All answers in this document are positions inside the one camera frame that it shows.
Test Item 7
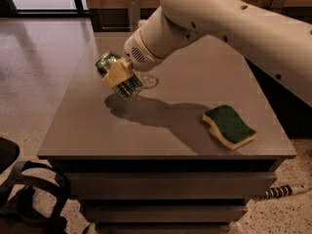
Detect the metal bracket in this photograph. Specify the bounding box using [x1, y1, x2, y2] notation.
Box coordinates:
[127, 0, 140, 32]
[269, 0, 287, 13]

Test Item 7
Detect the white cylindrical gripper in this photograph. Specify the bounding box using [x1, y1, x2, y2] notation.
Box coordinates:
[102, 28, 164, 88]

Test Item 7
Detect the black bag with straps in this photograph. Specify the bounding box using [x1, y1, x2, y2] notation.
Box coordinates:
[0, 136, 94, 234]

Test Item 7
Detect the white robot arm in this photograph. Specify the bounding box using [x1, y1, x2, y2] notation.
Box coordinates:
[103, 0, 312, 105]

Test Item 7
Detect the green soda can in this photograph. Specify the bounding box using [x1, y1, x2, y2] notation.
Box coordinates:
[96, 52, 143, 100]

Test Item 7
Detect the right metal bracket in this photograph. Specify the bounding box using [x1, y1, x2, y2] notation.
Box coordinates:
[269, 0, 287, 13]

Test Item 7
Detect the clear plastic water bottle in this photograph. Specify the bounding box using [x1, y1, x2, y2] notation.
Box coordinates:
[136, 19, 160, 90]

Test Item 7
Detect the black and white striped cable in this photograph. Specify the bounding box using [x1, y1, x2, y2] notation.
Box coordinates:
[259, 184, 310, 201]

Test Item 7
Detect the green and yellow sponge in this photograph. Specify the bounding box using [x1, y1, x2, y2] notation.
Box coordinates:
[202, 104, 256, 150]

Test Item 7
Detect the left metal bracket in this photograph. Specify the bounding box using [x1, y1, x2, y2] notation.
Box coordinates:
[127, 0, 140, 32]

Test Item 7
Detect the grey drawer cabinet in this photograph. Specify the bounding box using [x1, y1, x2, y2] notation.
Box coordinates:
[38, 33, 295, 234]

